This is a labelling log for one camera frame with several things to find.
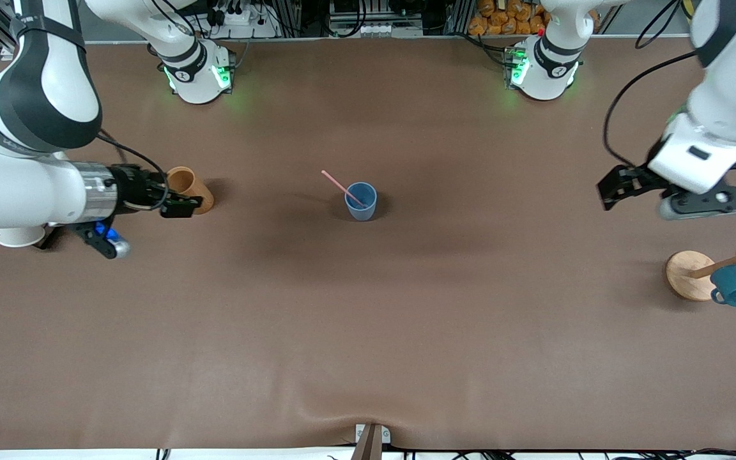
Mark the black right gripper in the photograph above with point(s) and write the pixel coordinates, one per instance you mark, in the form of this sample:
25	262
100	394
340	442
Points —
131	186

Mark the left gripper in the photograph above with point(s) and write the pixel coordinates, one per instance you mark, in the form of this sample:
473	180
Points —
637	179

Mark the pink straw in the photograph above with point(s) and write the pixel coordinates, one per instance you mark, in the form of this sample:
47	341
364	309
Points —
339	184

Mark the light blue cup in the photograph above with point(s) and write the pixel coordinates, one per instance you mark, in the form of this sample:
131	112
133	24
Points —
360	203

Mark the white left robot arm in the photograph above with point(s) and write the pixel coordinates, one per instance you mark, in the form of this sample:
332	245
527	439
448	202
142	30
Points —
726	96

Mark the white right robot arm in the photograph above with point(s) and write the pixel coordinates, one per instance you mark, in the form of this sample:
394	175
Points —
23	185

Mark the brown wooden chopstick holder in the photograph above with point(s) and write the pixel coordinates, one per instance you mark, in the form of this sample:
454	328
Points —
189	185

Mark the white paper cup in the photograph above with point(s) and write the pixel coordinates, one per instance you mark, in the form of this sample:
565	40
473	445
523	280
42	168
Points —
20	236

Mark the wooden mug tree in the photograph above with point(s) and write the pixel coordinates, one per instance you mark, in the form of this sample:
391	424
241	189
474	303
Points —
687	275

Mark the white power strip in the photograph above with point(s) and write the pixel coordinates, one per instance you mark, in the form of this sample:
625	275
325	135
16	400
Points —
243	22

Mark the bag of orange snacks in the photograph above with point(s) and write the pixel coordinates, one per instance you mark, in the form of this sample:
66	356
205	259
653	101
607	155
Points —
502	18

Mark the brown table cover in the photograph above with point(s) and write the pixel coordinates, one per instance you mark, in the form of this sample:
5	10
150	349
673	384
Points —
368	319

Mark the metal table bracket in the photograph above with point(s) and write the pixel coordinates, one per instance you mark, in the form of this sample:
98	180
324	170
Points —
371	441

